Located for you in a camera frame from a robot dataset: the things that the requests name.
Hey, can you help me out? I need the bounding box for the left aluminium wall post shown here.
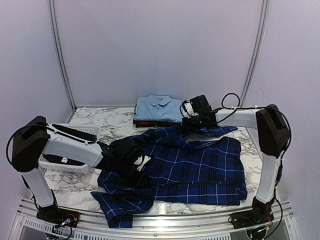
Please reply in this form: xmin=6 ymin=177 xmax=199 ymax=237
xmin=47 ymin=0 xmax=77 ymax=111

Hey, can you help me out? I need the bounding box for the light blue folded shirt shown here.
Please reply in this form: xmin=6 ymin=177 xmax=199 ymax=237
xmin=133 ymin=94 xmax=183 ymax=124

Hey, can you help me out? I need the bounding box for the white plastic basket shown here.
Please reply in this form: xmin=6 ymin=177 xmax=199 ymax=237
xmin=28 ymin=123 xmax=103 ymax=174

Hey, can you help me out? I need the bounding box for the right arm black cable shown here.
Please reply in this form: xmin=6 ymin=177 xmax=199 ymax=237
xmin=221 ymin=92 xmax=242 ymax=111

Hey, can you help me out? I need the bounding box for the aluminium wall post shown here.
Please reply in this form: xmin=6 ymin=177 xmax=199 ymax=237
xmin=239 ymin=0 xmax=270 ymax=107
xmin=47 ymin=0 xmax=77 ymax=111

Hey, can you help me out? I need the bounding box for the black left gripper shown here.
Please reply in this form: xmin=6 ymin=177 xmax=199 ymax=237
xmin=115 ymin=160 xmax=151 ymax=191

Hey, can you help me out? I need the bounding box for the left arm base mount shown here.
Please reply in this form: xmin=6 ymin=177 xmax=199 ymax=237
xmin=36 ymin=194 xmax=80 ymax=228

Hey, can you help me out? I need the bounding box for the red plaid folded shirt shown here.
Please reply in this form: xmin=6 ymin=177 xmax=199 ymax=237
xmin=132 ymin=104 xmax=183 ymax=129

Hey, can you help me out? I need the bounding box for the aluminium front frame rail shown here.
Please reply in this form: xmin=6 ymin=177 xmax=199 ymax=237
xmin=8 ymin=198 xmax=301 ymax=240

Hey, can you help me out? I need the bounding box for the black shirt in basket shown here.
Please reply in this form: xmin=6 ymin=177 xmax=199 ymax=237
xmin=42 ymin=123 xmax=102 ymax=167

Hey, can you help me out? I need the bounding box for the blue plaid long sleeve shirt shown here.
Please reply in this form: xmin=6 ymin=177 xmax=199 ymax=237
xmin=91 ymin=126 xmax=248 ymax=228

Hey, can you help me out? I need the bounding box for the right aluminium wall post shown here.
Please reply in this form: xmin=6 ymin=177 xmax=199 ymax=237
xmin=239 ymin=0 xmax=270 ymax=107

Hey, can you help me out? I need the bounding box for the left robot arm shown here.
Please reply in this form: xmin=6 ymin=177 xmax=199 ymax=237
xmin=5 ymin=115 xmax=151 ymax=223

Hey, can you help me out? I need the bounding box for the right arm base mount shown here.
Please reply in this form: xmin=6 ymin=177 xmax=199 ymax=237
xmin=228 ymin=195 xmax=275 ymax=229

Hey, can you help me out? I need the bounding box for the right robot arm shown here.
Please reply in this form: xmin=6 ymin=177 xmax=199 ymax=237
xmin=179 ymin=95 xmax=292 ymax=224

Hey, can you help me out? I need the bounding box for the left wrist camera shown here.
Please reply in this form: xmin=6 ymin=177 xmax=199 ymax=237
xmin=133 ymin=155 xmax=155 ymax=172

